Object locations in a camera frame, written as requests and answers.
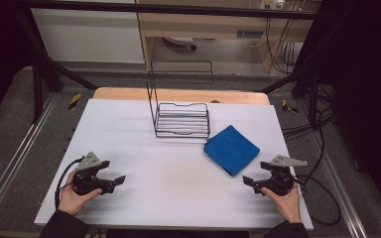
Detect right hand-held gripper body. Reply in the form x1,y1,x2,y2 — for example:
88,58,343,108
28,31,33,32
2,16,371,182
252,154,309,196

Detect black metal frame stand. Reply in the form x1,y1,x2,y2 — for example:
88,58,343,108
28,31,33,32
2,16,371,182
13,9,97,124
259,63,332,129

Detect white power strip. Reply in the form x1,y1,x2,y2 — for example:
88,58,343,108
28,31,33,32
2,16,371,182
259,0,286,10

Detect yellow black hazard tape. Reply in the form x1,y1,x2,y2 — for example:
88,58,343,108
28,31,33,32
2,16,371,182
281,98,299,114
67,92,82,111

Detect white table mat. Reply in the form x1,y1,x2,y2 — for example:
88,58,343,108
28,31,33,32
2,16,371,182
34,98,315,231

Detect bundle of hanging cables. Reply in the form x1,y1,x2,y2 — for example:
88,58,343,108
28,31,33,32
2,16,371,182
265,18,305,74

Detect person's right hand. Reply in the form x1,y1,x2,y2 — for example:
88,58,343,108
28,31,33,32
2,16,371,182
261,183,303,224

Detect light wooden desk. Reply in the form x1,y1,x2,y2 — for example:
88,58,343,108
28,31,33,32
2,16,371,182
135,0,321,72

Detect black horizontal frame bar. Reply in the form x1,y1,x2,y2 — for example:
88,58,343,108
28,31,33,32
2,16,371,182
23,0,325,20

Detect right hand-held gripper black cable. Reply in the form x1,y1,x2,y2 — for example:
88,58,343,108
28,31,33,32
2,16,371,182
291,174,342,227

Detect white cabinet panel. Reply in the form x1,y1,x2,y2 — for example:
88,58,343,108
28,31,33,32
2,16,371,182
29,8,146,63

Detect person's left hand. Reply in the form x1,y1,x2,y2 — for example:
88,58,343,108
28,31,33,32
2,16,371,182
58,171,104,217

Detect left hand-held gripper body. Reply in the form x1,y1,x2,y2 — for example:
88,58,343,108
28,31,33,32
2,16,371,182
71,151,117,196

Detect blue towel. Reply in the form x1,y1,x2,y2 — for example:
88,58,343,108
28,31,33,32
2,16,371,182
202,124,261,177

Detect black wire rack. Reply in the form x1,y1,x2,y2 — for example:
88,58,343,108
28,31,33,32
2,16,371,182
146,60,214,139

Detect black floor cables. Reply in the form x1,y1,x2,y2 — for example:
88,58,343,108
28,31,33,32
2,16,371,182
282,83,337,142

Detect aluminium floor rail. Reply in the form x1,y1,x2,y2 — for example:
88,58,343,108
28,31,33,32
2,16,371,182
306,132,369,238
0,93,60,229

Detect white object under desk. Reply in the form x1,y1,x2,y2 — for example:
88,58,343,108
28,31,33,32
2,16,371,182
163,36,198,52

